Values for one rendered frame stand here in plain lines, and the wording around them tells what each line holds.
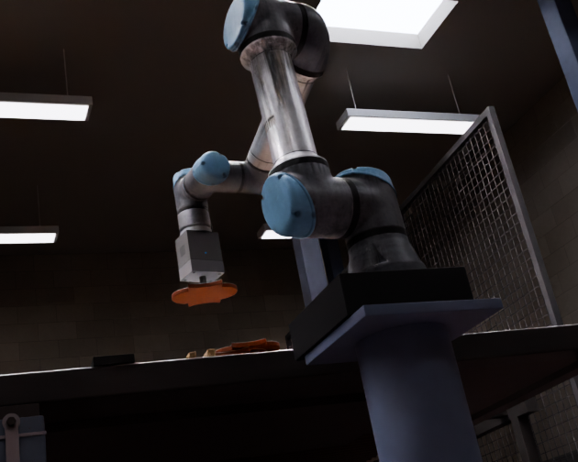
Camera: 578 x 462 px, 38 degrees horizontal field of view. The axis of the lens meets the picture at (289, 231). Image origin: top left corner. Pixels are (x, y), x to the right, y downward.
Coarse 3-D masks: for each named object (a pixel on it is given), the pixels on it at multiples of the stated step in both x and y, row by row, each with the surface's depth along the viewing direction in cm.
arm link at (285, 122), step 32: (256, 0) 168; (224, 32) 174; (256, 32) 167; (288, 32) 169; (256, 64) 167; (288, 64) 166; (288, 96) 162; (288, 128) 159; (288, 160) 154; (320, 160) 156; (288, 192) 150; (320, 192) 152; (288, 224) 151; (320, 224) 152
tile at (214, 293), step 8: (216, 280) 190; (184, 288) 190; (192, 288) 189; (200, 288) 189; (208, 288) 190; (216, 288) 191; (224, 288) 192; (232, 288) 193; (176, 296) 192; (184, 296) 193; (192, 296) 193; (200, 296) 194; (208, 296) 195; (216, 296) 196; (224, 296) 197; (192, 304) 198
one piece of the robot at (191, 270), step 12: (192, 228) 197; (204, 228) 198; (180, 240) 198; (192, 240) 195; (204, 240) 197; (216, 240) 199; (180, 252) 197; (192, 252) 194; (204, 252) 195; (216, 252) 197; (180, 264) 197; (192, 264) 192; (204, 264) 194; (216, 264) 196; (180, 276) 196; (192, 276) 195; (204, 276) 195; (216, 276) 197
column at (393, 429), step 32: (352, 320) 141; (384, 320) 141; (416, 320) 144; (448, 320) 148; (480, 320) 152; (320, 352) 153; (352, 352) 156; (384, 352) 145; (416, 352) 144; (448, 352) 146; (384, 384) 144; (416, 384) 141; (448, 384) 143; (384, 416) 143; (416, 416) 140; (448, 416) 140; (384, 448) 142; (416, 448) 138; (448, 448) 137
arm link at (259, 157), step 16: (320, 16) 176; (320, 32) 175; (304, 48) 175; (320, 48) 177; (304, 64) 180; (320, 64) 181; (304, 80) 183; (304, 96) 187; (256, 144) 195; (256, 160) 196; (256, 176) 198; (240, 192) 201; (256, 192) 202
